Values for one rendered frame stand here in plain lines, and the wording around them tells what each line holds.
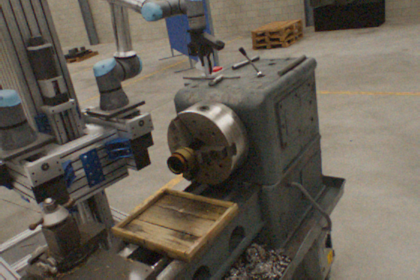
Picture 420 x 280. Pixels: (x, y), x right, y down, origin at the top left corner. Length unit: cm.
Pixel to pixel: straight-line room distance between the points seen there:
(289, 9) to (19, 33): 1065
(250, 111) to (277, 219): 50
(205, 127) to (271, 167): 33
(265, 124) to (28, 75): 112
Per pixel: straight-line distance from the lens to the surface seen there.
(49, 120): 201
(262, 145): 154
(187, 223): 144
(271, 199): 165
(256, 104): 148
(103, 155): 199
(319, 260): 210
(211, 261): 144
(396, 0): 1135
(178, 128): 148
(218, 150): 140
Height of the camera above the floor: 167
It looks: 20 degrees down
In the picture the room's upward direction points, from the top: 11 degrees counter-clockwise
